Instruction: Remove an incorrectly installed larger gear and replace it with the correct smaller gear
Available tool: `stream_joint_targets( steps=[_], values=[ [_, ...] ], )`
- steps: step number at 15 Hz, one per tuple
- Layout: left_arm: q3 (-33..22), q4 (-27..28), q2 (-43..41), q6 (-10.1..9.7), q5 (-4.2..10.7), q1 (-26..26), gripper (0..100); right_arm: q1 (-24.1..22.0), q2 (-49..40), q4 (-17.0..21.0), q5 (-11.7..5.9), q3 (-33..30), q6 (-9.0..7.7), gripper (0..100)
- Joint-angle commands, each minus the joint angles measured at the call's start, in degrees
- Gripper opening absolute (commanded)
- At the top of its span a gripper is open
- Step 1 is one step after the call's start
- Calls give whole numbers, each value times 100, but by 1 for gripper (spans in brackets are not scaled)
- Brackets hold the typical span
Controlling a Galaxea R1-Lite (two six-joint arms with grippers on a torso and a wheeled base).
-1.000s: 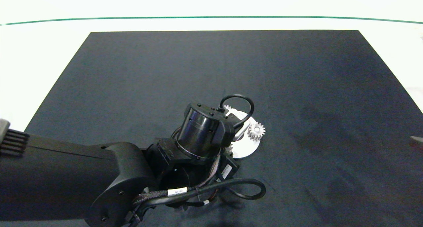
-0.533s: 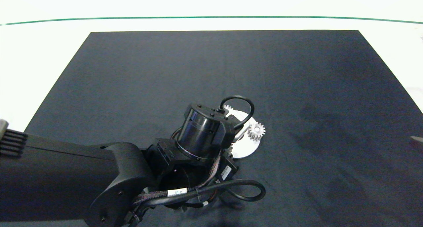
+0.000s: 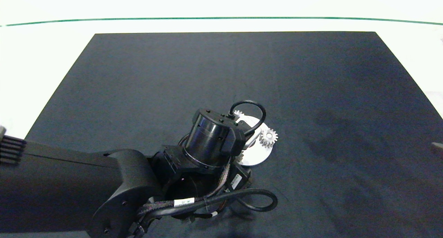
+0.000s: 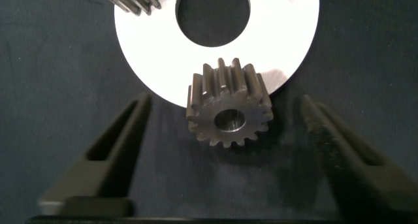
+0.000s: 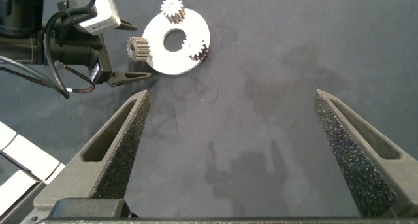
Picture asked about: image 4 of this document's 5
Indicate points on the round white pin plate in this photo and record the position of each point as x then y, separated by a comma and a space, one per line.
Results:
156, 54

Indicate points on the large steel gear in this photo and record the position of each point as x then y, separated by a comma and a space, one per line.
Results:
203, 121

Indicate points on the small steel gear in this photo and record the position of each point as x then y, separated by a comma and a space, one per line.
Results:
130, 0

